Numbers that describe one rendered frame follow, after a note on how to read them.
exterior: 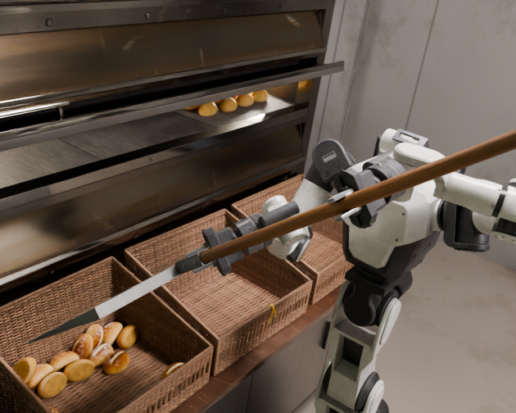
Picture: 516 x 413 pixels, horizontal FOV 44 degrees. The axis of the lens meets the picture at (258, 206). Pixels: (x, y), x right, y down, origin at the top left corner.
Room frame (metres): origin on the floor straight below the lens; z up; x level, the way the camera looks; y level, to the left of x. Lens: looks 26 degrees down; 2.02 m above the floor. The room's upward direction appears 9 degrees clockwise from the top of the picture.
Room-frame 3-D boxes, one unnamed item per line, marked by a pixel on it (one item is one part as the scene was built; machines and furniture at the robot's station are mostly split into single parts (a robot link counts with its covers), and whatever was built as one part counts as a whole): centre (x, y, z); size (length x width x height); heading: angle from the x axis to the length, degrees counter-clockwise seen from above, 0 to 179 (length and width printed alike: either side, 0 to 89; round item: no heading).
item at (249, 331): (2.02, 0.10, 0.72); 0.56 x 0.49 x 0.28; 146
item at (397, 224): (1.67, -0.40, 1.27); 0.34 x 0.30 x 0.36; 54
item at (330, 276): (2.52, -0.23, 0.72); 0.56 x 0.49 x 0.28; 147
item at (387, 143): (1.63, -0.36, 1.47); 0.10 x 0.07 x 0.09; 54
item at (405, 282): (1.70, -0.41, 1.01); 0.28 x 0.13 x 0.18; 148
